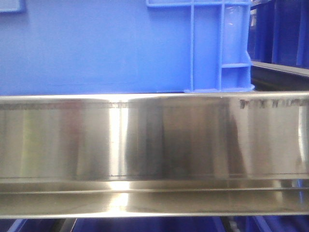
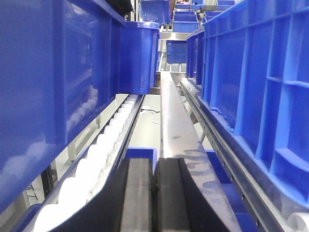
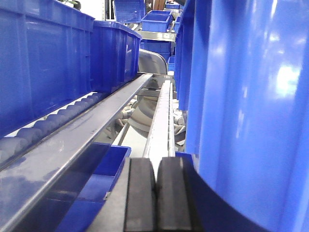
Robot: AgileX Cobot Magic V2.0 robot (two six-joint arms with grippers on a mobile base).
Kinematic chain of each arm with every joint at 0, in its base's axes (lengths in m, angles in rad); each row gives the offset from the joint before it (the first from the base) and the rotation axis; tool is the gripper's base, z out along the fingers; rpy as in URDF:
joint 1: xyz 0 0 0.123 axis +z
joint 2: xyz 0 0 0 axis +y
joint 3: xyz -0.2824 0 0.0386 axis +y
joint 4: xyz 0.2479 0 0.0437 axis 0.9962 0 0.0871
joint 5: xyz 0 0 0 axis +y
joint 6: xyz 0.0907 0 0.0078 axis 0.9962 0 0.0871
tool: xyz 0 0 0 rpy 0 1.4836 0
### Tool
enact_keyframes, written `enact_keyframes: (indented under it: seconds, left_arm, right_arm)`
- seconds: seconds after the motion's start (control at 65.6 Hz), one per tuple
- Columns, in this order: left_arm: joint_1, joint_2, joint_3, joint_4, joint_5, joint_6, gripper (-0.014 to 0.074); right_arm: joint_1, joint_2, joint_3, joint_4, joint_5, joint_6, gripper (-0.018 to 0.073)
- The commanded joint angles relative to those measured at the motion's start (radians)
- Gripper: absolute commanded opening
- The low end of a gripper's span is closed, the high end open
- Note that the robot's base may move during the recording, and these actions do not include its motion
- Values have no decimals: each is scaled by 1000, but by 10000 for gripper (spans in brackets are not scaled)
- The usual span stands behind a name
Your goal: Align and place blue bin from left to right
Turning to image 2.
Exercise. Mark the large blue crate left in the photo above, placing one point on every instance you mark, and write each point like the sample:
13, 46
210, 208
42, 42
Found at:
56, 75

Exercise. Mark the blue bin below fingers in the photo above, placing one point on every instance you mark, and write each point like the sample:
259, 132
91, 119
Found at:
142, 152

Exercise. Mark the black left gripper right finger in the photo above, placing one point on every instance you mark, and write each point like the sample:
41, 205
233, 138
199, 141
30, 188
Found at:
179, 206

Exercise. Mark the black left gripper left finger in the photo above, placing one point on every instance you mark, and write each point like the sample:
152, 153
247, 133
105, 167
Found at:
123, 205

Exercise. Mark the white roller track left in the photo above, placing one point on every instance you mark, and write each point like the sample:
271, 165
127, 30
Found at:
89, 172

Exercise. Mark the steel divider rail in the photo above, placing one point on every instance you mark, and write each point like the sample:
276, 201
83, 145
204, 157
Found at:
179, 140

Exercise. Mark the distant blue bin on shelf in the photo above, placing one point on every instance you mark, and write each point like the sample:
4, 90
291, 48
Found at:
176, 51

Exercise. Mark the large blue ribbed crate right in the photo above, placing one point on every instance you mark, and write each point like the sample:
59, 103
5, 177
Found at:
256, 84

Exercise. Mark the blue crate behind right crate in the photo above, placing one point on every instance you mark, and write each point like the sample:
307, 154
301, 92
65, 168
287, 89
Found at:
195, 53

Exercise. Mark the blue bin behind left crate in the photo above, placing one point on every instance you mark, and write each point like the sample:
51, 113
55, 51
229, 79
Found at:
139, 41

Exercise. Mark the steel roller track right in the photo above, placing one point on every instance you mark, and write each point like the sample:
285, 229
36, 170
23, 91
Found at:
273, 205

